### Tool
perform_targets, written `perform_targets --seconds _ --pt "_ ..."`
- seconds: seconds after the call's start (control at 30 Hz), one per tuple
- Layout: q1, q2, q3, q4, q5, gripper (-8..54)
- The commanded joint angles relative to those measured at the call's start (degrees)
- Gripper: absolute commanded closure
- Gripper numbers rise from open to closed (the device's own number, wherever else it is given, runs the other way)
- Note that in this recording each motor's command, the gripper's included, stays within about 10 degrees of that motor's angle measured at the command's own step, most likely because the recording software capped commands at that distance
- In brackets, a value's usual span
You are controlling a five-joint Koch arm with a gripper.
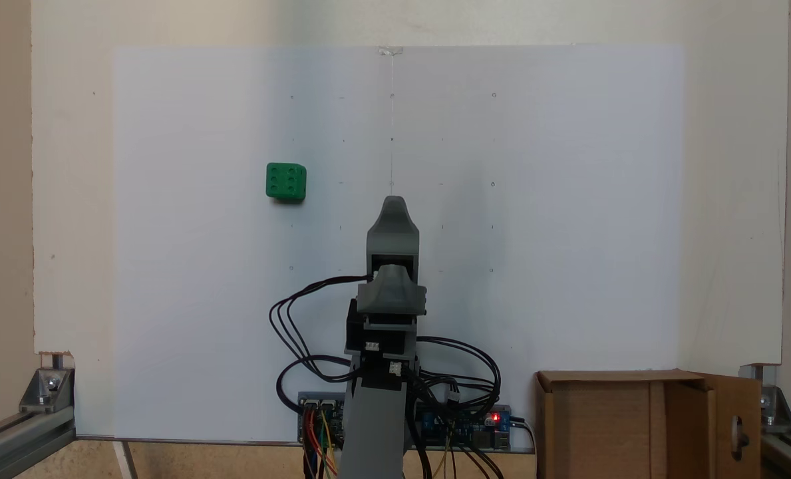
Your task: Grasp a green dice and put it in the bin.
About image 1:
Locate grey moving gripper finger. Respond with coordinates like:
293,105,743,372
357,265,428,315

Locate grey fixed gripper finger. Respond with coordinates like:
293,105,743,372
367,196,420,257

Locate green die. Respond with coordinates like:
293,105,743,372
265,162,307,203

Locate blue circuit board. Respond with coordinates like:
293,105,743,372
416,404,512,450

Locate grey board mounting plate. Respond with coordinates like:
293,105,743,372
298,391,536,455

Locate brown cardboard box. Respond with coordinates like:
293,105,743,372
535,369,763,479

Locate black servo cable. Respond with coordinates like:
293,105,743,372
276,355,356,414
408,336,504,479
268,273,375,384

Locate circuit board with jumper wires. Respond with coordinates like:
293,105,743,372
299,393,348,444

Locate coloured jumper wires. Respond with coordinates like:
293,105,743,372
304,409,340,479

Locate thin yellow wire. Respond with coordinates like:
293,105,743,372
432,426,457,479

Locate metal corner bracket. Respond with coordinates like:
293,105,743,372
19,353,75,413
740,363,791,434

